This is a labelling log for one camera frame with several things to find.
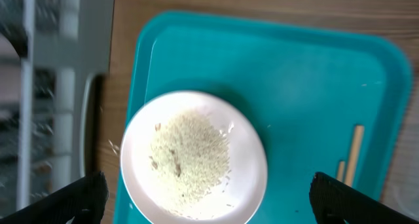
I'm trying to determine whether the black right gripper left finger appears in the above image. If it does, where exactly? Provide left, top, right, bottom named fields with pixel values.
left=1, top=172, right=109, bottom=224

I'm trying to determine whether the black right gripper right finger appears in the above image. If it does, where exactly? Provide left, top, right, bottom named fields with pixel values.
left=309, top=172, right=418, bottom=224

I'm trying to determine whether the white plate with rice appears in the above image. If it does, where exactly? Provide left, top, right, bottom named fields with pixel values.
left=120, top=91, right=268, bottom=223

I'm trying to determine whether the grey dishwasher rack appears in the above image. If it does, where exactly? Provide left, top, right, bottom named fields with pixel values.
left=1, top=0, right=115, bottom=217

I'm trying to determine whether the wooden chopstick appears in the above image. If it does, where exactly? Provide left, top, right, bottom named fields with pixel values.
left=344, top=124, right=365, bottom=187
left=336, top=160, right=346, bottom=182

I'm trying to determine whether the teal plastic tray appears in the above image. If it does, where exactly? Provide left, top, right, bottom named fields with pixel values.
left=127, top=11, right=412, bottom=223

